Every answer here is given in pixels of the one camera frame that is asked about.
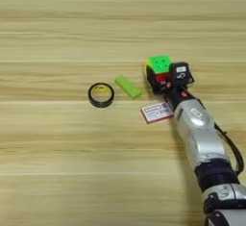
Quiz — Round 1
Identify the green rectangular block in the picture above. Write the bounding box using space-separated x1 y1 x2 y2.
113 74 143 100

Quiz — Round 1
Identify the red and white card box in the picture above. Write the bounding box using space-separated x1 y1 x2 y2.
139 101 175 125

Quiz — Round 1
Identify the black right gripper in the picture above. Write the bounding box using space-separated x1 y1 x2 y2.
146 64 193 111

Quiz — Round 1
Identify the black box with white label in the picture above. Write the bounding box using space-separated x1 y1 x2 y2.
168 62 194 86

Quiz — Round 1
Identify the colourful puzzle cube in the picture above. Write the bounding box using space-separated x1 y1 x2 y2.
145 55 174 85

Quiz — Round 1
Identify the black tape roll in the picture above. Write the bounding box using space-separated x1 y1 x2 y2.
87 82 115 109

